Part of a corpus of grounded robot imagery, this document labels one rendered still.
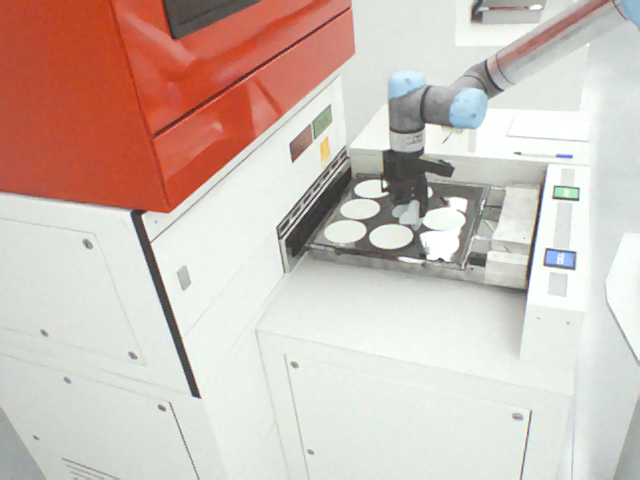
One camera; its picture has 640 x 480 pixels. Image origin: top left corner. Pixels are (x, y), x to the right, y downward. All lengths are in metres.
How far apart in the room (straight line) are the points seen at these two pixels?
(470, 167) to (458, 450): 0.71
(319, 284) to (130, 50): 0.73
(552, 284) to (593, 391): 1.19
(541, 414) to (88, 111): 0.90
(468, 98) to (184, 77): 0.52
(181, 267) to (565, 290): 0.66
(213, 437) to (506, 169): 0.95
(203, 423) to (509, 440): 0.59
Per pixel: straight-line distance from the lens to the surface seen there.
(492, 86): 1.19
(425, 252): 1.23
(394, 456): 1.33
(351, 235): 1.30
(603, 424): 2.15
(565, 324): 1.04
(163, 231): 0.90
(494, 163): 1.51
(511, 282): 1.22
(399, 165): 1.19
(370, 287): 1.26
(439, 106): 1.10
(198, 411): 1.13
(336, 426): 1.33
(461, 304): 1.22
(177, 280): 0.94
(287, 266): 1.28
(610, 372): 2.32
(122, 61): 0.75
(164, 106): 0.80
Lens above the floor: 1.60
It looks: 33 degrees down
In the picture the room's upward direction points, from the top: 7 degrees counter-clockwise
